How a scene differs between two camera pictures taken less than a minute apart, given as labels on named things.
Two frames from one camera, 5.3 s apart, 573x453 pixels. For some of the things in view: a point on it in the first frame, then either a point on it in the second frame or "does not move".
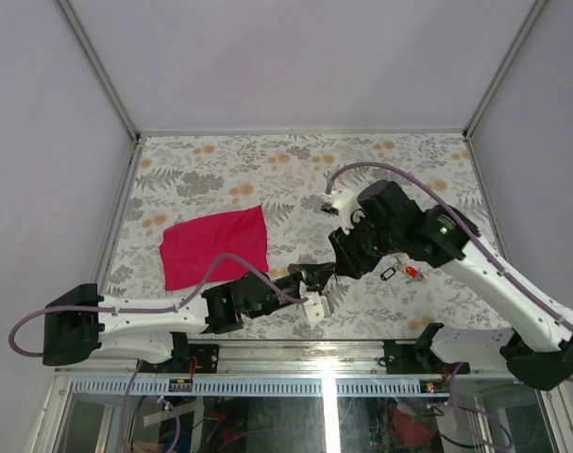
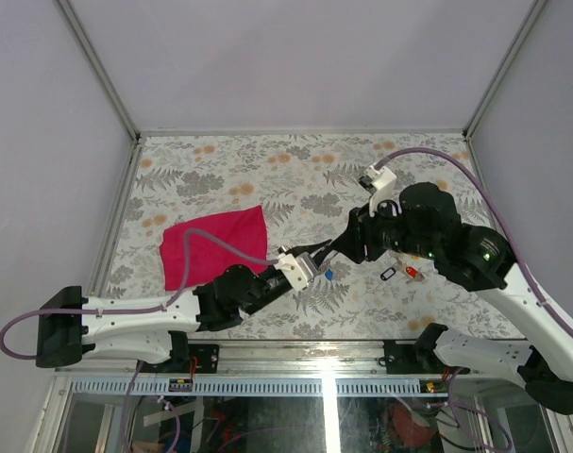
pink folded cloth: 189,248 does not move
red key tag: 412,271 does not move
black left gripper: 311,276 to 307,249
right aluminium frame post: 528,22 does not move
